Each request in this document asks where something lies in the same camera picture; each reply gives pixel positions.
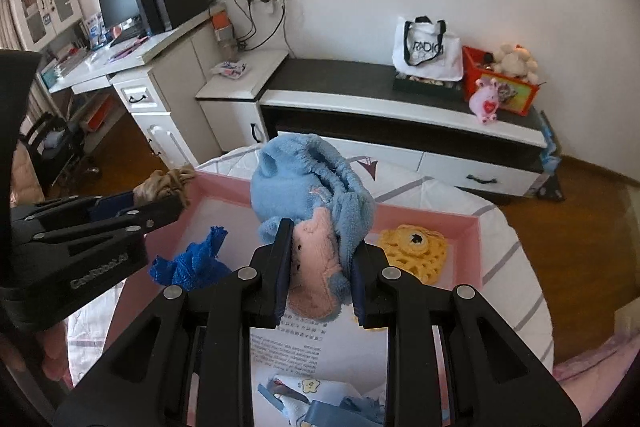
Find printed snack packet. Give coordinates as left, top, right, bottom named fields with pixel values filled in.
left=210, top=59, right=250, bottom=80

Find white tote bag black handles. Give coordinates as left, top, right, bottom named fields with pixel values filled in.
left=391, top=16, right=465, bottom=82

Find low white side cabinet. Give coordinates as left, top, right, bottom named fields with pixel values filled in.
left=195, top=49, right=290, bottom=152

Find pink cardboard box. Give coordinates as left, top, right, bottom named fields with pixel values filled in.
left=107, top=169, right=485, bottom=427

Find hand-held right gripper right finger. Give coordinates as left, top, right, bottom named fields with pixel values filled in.
left=350, top=239, right=581, bottom=427

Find black-topped white media bench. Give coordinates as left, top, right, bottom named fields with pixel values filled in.
left=259, top=57, right=551, bottom=208

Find pink blanket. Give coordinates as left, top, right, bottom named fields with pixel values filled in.
left=552, top=337, right=640, bottom=408

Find blue knitted cloth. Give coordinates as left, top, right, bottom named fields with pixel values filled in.
left=149, top=227, right=233, bottom=293

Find orange storage box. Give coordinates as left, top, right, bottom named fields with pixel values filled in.
left=461, top=44, right=541, bottom=115

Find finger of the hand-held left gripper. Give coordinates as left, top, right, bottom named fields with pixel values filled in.
left=30, top=196, right=183, bottom=258
left=12, top=191, right=140, bottom=233

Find pink plush toy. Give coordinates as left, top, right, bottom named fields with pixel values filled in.
left=469, top=77, right=501, bottom=125

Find black power cable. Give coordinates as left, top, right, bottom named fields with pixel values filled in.
left=234, top=0, right=261, bottom=50
left=280, top=0, right=296, bottom=58

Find black office chair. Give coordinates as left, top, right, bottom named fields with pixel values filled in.
left=20, top=114, right=101, bottom=200

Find yellow crochet piece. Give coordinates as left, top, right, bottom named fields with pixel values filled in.
left=376, top=224, right=448, bottom=288

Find white glass-door hutch cabinet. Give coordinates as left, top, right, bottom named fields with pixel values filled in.
left=9, top=0, right=83, bottom=52

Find white striped bed cloth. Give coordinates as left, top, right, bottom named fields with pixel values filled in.
left=65, top=144, right=555, bottom=427

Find stack of books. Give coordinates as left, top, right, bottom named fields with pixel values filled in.
left=40, top=47, right=88, bottom=88

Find white desk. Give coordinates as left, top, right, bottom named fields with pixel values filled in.
left=40, top=4, right=226, bottom=158

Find beige scrunchie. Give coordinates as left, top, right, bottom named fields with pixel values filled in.
left=132, top=164, right=197, bottom=210

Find clear bottle with orange cap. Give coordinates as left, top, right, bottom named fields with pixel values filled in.
left=211, top=12, right=237, bottom=52

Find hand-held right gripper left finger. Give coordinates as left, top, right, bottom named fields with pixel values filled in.
left=52, top=218, right=295, bottom=427

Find white desk drawer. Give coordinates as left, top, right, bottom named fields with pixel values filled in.
left=120, top=84, right=151, bottom=108

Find cream sheep plush toy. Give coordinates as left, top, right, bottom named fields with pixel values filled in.
left=482, top=43, right=541, bottom=85

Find blue folded item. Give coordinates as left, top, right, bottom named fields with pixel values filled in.
left=537, top=112, right=563, bottom=200

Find light blue printed drawstring pouch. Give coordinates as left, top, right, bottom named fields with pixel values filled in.
left=257, top=374, right=388, bottom=427

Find white desk cabinet door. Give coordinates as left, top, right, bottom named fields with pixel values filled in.
left=145, top=122, right=176, bottom=158

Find light blue plush with pink face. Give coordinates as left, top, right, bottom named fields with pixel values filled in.
left=250, top=133, right=377, bottom=323

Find blue printed box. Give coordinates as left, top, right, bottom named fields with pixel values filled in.
left=85, top=14, right=108, bottom=48

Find black keyboard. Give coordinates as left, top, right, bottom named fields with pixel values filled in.
left=107, top=24, right=151, bottom=48

